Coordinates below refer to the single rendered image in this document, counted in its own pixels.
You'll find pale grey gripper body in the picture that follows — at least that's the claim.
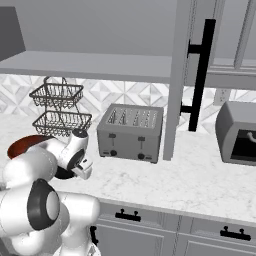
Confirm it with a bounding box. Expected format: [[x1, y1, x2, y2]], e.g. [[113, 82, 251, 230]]
[[71, 156, 94, 182]]

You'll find red-brown bowl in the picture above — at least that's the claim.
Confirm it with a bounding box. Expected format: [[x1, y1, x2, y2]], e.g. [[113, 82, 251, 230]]
[[6, 134, 56, 161]]

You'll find grey base cabinet door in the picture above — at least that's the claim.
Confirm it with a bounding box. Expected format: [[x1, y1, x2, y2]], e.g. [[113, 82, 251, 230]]
[[174, 232, 256, 256], [89, 222, 178, 256]]

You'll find grey open cabinet shelf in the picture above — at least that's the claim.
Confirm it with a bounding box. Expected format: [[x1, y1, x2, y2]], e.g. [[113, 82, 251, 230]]
[[0, 49, 173, 85]]

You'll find grey open cabinet door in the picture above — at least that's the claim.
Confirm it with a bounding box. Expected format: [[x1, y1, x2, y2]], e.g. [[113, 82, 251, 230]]
[[162, 0, 201, 162]]

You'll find grey cabinet side panel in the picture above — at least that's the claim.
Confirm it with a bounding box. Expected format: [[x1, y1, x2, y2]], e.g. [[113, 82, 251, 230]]
[[0, 6, 27, 63]]

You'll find grey four-slot toaster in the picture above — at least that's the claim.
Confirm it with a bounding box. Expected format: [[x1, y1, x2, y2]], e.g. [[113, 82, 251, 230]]
[[96, 102, 165, 165]]

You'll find grey drawer front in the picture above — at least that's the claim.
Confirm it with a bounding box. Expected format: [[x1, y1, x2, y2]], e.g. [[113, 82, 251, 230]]
[[189, 215, 256, 248], [97, 200, 184, 232]]

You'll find grey bread box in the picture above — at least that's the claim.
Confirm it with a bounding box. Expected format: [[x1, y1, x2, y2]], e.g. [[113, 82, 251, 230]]
[[214, 100, 256, 167]]

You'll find two-tier wire basket stand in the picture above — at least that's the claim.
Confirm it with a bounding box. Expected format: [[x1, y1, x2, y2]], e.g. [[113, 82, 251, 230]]
[[28, 76, 94, 138]]

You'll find black drawer handle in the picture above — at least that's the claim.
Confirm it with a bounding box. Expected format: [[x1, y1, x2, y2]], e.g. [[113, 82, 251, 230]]
[[114, 208, 142, 223], [219, 225, 252, 242]]

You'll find black cabinet door handle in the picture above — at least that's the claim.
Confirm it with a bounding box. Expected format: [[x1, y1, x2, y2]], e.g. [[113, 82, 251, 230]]
[[89, 225, 100, 247]]

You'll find long black door handle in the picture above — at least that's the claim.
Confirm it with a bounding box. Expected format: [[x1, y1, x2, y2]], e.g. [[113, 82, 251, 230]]
[[179, 18, 217, 133]]

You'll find grey wall socket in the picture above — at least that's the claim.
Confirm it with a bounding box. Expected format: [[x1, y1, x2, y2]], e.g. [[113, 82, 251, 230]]
[[212, 87, 233, 107]]

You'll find grey closed wall cabinet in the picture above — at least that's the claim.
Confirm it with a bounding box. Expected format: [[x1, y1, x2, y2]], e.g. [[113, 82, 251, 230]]
[[185, 0, 256, 91]]

